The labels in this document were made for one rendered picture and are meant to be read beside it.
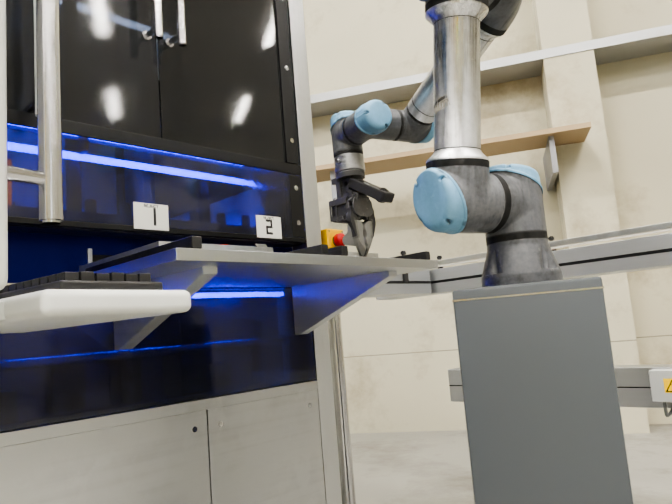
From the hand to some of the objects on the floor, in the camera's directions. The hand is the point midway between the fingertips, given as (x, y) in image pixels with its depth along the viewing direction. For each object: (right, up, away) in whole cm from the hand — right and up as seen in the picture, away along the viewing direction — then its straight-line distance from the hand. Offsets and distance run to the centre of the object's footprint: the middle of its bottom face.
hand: (365, 251), depth 140 cm
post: (-8, -95, +16) cm, 97 cm away
